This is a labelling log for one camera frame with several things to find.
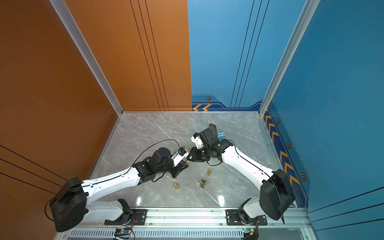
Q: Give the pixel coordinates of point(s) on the aluminium corner post right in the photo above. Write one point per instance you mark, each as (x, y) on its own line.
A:
(295, 39)

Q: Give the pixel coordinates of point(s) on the green circuit board left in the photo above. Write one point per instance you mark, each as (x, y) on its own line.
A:
(123, 233)

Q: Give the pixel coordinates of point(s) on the black gold square lipstick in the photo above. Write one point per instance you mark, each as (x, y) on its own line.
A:
(203, 183)

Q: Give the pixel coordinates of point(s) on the green circuit board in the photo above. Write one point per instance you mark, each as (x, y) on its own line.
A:
(249, 232)
(123, 233)

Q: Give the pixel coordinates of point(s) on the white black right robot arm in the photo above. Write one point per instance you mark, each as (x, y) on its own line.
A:
(276, 191)

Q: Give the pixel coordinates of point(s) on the blue owl number block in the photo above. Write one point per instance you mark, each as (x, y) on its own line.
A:
(221, 135)

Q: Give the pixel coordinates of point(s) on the aluminium corner post left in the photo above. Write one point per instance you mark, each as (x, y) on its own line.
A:
(73, 29)

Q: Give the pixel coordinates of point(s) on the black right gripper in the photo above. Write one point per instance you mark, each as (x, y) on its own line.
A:
(194, 156)

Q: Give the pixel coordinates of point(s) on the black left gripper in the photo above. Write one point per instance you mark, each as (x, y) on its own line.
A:
(179, 168)

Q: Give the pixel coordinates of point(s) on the aluminium corner post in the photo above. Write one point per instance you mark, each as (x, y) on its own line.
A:
(295, 39)
(73, 29)

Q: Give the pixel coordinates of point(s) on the dark red wooden metronome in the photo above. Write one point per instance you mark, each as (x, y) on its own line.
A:
(213, 131)

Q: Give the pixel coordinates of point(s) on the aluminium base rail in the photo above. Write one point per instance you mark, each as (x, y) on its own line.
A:
(213, 218)

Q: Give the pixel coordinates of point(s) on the green circuit board right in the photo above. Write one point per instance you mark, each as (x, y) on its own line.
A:
(249, 232)

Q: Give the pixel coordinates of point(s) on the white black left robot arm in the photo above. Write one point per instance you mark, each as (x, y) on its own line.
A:
(78, 201)

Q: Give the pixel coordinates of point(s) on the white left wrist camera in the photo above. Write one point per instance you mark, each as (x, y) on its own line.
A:
(180, 155)

